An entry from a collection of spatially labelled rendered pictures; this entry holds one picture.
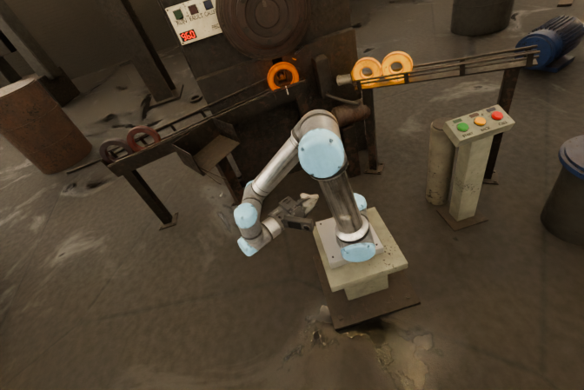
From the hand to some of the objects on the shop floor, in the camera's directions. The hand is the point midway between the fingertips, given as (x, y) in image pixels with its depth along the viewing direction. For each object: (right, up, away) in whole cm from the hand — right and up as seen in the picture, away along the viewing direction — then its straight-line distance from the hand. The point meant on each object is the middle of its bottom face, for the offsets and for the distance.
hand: (316, 197), depth 116 cm
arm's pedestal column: (+24, -43, +28) cm, 56 cm away
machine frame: (-6, +34, +131) cm, 136 cm away
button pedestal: (+82, -13, +40) cm, 92 cm away
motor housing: (+37, +11, +87) cm, 95 cm away
